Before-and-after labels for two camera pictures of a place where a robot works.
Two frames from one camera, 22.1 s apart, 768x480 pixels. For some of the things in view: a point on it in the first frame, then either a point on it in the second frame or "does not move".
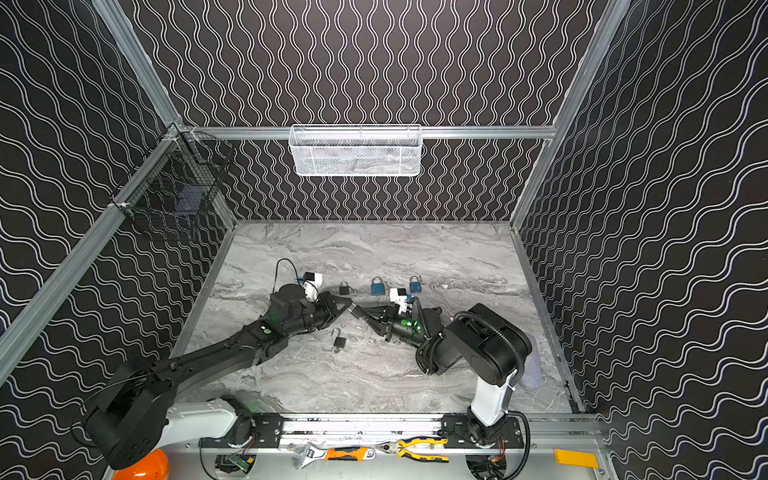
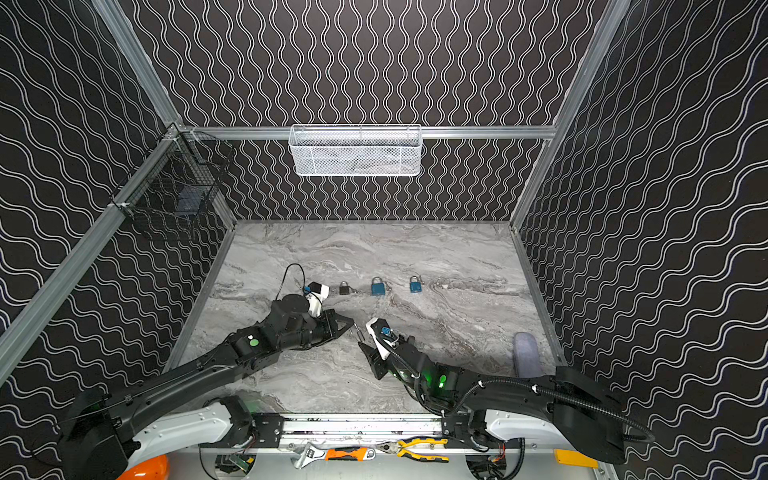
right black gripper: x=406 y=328 -> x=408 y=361
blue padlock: x=415 y=285 does not move
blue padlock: x=378 y=289 does not move
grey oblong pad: x=533 y=377 does not move
